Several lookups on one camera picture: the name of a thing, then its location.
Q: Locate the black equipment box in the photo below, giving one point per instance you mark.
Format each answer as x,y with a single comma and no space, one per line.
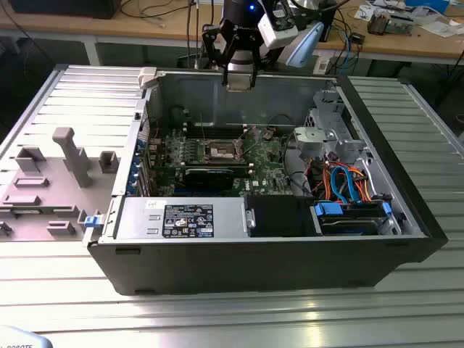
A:
61,9

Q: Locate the metal CPU cooler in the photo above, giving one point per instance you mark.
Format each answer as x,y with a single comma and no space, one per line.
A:
378,23

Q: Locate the silver CPU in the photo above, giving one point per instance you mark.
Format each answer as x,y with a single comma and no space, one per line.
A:
239,87

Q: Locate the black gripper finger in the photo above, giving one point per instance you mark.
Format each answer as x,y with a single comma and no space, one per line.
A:
253,78
225,76

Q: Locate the black PC case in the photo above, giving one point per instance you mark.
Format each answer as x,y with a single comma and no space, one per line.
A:
253,268

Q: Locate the white power adapter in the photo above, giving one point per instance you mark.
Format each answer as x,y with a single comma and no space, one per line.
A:
320,67

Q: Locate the blue case latch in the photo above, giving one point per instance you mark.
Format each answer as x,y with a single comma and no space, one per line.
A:
92,222

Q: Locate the grey metal device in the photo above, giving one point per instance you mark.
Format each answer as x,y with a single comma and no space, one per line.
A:
402,25

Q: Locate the black tower box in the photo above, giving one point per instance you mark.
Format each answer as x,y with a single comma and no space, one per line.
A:
330,25

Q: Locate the silver power supply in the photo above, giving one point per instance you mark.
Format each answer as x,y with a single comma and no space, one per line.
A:
228,217

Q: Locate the white printed paper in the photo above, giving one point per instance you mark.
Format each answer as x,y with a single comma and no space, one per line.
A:
364,12

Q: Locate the silver drive cage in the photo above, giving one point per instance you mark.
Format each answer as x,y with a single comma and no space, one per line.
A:
340,145

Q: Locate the pale teach pendant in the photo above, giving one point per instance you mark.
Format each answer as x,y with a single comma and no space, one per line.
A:
18,337

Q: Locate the black graphics card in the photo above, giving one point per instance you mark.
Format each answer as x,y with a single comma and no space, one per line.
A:
208,178

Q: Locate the black RAM slot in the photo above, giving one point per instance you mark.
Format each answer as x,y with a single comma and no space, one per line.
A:
217,127

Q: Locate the hard disk in blue carrier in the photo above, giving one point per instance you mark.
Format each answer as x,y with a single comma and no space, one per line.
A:
348,227

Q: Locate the small black adapter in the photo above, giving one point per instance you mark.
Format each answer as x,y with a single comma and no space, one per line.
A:
357,38

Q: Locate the green motherboard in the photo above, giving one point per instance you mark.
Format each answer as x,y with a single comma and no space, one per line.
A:
266,172

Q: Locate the white paper sheet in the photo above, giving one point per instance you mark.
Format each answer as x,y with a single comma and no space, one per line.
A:
440,29

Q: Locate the CPU socket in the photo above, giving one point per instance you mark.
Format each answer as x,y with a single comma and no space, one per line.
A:
221,150

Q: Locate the grey parts rack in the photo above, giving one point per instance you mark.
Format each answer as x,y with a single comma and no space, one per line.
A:
54,197

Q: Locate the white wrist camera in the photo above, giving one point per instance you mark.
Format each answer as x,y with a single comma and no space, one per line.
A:
279,38

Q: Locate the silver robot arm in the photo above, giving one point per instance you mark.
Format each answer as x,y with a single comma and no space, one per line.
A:
306,43

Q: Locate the wooden desk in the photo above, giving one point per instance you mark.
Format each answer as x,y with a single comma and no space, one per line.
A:
152,25

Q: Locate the beige case latch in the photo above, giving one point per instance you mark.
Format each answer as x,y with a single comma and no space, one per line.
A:
148,77

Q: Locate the blue box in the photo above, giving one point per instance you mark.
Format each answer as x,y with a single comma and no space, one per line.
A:
429,5

